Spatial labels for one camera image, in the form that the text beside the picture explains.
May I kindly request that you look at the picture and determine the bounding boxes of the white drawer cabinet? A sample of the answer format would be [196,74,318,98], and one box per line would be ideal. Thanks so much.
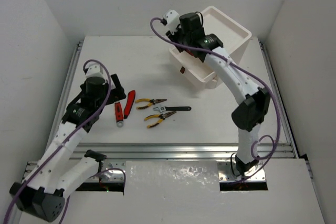
[183,5,252,90]

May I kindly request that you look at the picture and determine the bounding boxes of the white drawer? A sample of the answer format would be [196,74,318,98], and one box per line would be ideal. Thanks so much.
[169,47,223,90]

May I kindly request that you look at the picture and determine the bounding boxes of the red black utility knife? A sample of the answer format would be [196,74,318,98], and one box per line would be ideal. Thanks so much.
[184,49,195,57]

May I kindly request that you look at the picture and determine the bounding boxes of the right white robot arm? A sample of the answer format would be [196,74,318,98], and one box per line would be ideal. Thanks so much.
[163,10,270,175]

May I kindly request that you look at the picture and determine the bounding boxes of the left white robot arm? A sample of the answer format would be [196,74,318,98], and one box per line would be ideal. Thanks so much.
[9,74,126,222]

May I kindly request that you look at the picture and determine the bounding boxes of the red adjustable wrench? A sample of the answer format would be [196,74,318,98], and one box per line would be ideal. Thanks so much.
[114,102,123,127]

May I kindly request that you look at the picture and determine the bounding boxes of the yellow pliers upper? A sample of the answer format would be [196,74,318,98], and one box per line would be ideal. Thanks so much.
[135,99,166,110]

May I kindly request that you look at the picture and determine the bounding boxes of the yellow pliers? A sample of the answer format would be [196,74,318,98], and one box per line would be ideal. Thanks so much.
[135,99,166,110]
[144,111,176,129]

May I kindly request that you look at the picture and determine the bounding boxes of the black adjustable wrench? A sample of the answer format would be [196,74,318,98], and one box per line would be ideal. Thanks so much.
[153,106,192,113]

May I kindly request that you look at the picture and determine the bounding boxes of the yellow pliers lower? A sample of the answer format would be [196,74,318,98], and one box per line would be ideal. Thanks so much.
[144,111,176,129]

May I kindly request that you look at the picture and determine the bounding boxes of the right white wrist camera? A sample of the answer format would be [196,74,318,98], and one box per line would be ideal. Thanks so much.
[163,9,180,35]

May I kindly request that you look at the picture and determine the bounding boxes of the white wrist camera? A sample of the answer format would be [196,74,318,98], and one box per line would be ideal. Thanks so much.
[163,9,180,35]
[84,63,104,80]

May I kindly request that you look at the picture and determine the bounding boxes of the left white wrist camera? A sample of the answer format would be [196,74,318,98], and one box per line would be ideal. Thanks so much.
[84,63,104,80]

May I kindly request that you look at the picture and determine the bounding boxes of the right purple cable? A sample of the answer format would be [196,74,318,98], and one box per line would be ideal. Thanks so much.
[150,17,281,183]

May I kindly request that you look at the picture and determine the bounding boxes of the purple cable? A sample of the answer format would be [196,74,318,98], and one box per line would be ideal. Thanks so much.
[150,17,281,183]
[1,60,127,224]

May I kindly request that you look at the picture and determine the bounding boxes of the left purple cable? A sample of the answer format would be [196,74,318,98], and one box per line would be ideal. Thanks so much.
[1,60,127,224]

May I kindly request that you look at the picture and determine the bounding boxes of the aluminium table frame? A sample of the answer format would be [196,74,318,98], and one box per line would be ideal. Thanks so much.
[7,39,314,224]

